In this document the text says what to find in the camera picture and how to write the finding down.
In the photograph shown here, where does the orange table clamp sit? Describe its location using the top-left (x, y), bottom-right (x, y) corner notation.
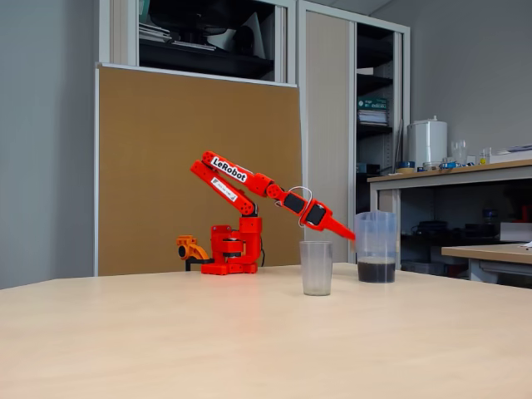
top-left (175, 234), bottom-right (215, 272)

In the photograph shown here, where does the grey cabinet with open shelf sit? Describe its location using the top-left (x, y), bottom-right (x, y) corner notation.
top-left (98, 0), bottom-right (298, 88)

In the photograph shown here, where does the green book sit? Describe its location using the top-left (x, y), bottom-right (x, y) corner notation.
top-left (357, 97), bottom-right (390, 111)

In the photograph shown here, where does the black bag on shelf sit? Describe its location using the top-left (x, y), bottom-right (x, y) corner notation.
top-left (148, 0), bottom-right (250, 37)

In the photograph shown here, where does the white storage box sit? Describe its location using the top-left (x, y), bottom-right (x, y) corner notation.
top-left (500, 222), bottom-right (532, 244)

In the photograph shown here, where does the translucent plastic cup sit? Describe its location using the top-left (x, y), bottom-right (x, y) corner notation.
top-left (298, 239), bottom-right (333, 297)

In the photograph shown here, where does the stack of papers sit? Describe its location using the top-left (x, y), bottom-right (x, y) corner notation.
top-left (139, 22), bottom-right (172, 43)

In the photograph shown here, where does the flat white box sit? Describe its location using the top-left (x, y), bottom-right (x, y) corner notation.
top-left (489, 144), bottom-right (532, 165)

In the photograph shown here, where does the black device under bench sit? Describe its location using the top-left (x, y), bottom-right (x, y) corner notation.
top-left (411, 219), bottom-right (450, 237)

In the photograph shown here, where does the white cylindrical container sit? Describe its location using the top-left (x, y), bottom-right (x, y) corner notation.
top-left (406, 116), bottom-right (449, 170)

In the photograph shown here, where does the white paper stack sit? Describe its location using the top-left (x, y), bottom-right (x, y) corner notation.
top-left (357, 110), bottom-right (390, 126)

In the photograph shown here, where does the clear drinking glass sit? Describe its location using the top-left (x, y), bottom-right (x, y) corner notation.
top-left (451, 140), bottom-right (468, 165)

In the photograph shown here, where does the wood top grey workbench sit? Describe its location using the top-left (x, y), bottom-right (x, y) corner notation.
top-left (367, 159), bottom-right (532, 269)

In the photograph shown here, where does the grey cabinet with beige shutter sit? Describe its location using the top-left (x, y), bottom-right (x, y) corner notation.
top-left (297, 0), bottom-right (411, 269)

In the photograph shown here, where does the brown cork pin board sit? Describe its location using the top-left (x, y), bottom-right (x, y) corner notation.
top-left (94, 62), bottom-right (304, 277)

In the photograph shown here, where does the clear plastic pitcher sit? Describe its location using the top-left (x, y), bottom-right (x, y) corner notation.
top-left (354, 210), bottom-right (398, 284)

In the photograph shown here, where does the low wood top table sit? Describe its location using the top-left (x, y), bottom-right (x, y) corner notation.
top-left (441, 242), bottom-right (532, 286)

